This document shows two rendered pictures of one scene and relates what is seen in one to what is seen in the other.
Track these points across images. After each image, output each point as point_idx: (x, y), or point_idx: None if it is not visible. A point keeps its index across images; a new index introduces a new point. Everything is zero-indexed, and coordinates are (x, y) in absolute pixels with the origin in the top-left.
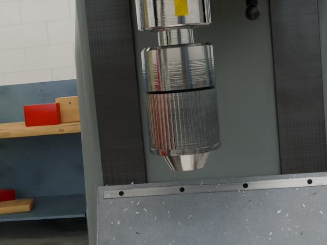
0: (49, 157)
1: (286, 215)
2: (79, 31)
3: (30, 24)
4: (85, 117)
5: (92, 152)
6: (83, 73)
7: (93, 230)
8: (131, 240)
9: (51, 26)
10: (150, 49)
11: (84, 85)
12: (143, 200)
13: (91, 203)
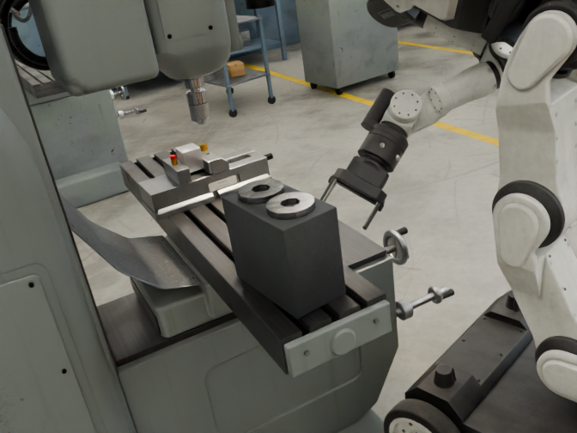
0: None
1: (69, 206)
2: (33, 131)
3: None
4: (44, 192)
5: (60, 210)
6: (43, 158)
7: (69, 266)
8: (92, 243)
9: None
10: (204, 90)
11: (45, 166)
12: (73, 224)
13: (63, 248)
